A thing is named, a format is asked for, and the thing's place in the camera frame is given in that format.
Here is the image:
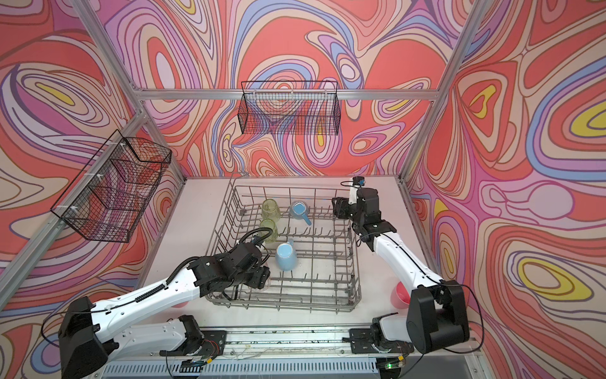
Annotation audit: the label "light blue mug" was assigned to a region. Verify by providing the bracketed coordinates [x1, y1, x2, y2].
[276, 238, 298, 272]

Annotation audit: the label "blue floral ceramic mug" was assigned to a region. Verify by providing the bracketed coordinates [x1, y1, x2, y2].
[290, 201, 312, 226]

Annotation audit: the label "green glass cup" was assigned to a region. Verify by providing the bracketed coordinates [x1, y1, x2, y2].
[259, 219, 278, 243]
[261, 198, 281, 223]

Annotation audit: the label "pink plastic cup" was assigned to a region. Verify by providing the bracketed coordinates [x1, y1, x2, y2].
[390, 282, 410, 310]
[172, 301, 189, 309]

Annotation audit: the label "clear pink glass cup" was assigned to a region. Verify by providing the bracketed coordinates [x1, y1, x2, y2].
[259, 278, 271, 292]

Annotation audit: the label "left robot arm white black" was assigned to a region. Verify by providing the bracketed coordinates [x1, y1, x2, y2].
[58, 243, 271, 378]

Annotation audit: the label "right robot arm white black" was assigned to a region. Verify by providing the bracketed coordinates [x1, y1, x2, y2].
[331, 177, 470, 354]

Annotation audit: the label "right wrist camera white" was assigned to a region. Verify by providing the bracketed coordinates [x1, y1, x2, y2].
[349, 176, 365, 205]

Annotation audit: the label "grey wire dish rack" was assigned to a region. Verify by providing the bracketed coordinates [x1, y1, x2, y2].
[206, 179, 361, 313]

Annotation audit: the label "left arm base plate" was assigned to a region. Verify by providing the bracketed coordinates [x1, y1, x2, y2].
[159, 330, 227, 358]

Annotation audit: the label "aluminium frame rails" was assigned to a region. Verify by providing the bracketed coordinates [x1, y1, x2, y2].
[1, 1, 473, 378]

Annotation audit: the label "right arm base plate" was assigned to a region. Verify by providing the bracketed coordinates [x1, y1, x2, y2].
[342, 328, 415, 356]

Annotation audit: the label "black wire basket back wall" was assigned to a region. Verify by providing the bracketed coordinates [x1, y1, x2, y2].
[238, 80, 341, 136]

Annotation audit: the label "black wire basket wall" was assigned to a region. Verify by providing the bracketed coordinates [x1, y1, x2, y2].
[238, 80, 341, 136]
[50, 130, 172, 243]

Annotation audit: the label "black wire basket left wall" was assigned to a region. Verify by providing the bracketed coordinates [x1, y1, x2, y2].
[50, 130, 172, 243]

